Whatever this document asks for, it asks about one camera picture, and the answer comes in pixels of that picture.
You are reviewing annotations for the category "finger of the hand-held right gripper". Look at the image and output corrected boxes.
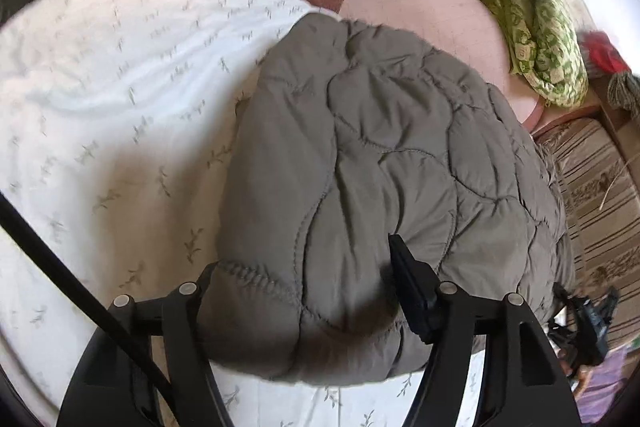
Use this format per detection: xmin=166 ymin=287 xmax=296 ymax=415
xmin=550 ymin=283 xmax=620 ymax=370

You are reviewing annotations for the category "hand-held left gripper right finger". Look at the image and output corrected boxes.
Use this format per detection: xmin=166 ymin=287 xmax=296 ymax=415
xmin=389 ymin=234 xmax=571 ymax=427

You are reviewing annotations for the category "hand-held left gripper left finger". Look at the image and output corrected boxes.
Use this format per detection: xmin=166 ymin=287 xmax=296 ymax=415
xmin=57 ymin=264 xmax=226 ymax=427

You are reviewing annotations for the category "grey hooded down jacket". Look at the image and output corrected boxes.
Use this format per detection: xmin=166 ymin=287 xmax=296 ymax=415
xmin=197 ymin=14 xmax=576 ymax=383

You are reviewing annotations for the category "beige striped sofa cushion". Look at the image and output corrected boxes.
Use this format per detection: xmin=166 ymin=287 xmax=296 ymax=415
xmin=537 ymin=117 xmax=640 ymax=348

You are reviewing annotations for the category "grey-green yarn tassel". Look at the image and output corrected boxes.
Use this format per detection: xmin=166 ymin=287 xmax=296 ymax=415
xmin=606 ymin=72 xmax=640 ymax=120

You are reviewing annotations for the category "white leaf-print bed sheet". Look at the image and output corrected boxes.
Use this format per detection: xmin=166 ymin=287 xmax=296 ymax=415
xmin=0 ymin=0 xmax=501 ymax=427

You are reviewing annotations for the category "green and white patterned blanket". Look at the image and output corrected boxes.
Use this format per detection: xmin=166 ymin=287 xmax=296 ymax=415
xmin=472 ymin=0 xmax=588 ymax=105

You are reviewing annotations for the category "red cloth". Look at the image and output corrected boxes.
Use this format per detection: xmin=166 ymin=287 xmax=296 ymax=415
xmin=579 ymin=31 xmax=632 ymax=74

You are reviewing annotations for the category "black cable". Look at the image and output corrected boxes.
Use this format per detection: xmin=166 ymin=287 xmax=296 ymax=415
xmin=0 ymin=194 xmax=173 ymax=408

